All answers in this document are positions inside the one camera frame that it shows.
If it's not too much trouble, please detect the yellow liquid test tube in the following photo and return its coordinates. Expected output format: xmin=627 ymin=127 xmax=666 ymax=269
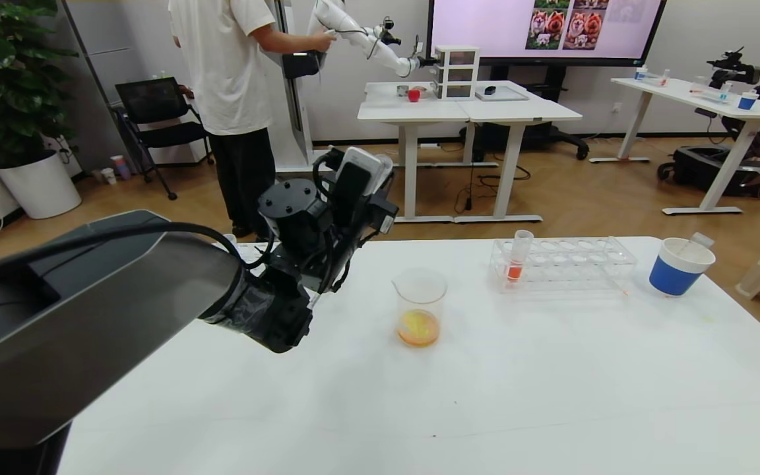
xmin=680 ymin=232 xmax=715 ymax=258

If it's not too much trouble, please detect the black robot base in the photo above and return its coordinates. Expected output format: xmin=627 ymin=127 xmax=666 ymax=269
xmin=657 ymin=146 xmax=760 ymax=197

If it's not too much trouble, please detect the glass beaker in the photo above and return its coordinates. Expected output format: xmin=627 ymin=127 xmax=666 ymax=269
xmin=392 ymin=274 xmax=449 ymax=348

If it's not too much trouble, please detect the white desk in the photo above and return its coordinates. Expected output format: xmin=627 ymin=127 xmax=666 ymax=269
xmin=454 ymin=81 xmax=583 ymax=224
xmin=358 ymin=81 xmax=499 ymax=225

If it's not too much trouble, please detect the white humanoid robot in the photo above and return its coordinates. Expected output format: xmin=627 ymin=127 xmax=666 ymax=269
xmin=274 ymin=0 xmax=437 ymax=174

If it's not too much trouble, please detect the grey flat tray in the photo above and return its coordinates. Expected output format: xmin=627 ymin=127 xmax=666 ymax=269
xmin=474 ymin=86 xmax=530 ymax=102

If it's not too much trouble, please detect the white drawer shelf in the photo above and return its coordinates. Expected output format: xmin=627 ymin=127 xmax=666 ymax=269
xmin=433 ymin=45 xmax=481 ymax=101

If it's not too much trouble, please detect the person in white shirt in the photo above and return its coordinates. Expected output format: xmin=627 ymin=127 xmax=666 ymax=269
xmin=168 ymin=0 xmax=338 ymax=241

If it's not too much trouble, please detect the black folding chair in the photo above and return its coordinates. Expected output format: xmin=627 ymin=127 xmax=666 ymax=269
xmin=115 ymin=76 xmax=214 ymax=200

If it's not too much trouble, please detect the blue white paper cup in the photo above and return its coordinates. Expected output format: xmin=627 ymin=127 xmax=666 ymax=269
xmin=649 ymin=237 xmax=717 ymax=298

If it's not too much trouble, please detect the long white table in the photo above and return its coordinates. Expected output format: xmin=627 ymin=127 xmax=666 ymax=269
xmin=588 ymin=77 xmax=760 ymax=216

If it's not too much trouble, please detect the potted green plant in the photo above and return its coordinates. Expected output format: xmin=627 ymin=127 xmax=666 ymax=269
xmin=0 ymin=0 xmax=82 ymax=220

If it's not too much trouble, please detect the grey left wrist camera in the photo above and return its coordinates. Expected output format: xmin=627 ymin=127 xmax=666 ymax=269
xmin=337 ymin=146 xmax=394 ymax=197

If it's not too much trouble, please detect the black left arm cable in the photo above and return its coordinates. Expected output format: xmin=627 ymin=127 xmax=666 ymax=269
xmin=0 ymin=221 xmax=249 ymax=291

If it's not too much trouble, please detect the large wall display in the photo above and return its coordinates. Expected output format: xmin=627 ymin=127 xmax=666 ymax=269
xmin=427 ymin=0 xmax=668 ymax=67

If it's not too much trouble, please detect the black camera rig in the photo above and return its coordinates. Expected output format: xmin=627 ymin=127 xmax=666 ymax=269
xmin=707 ymin=46 xmax=760 ymax=90

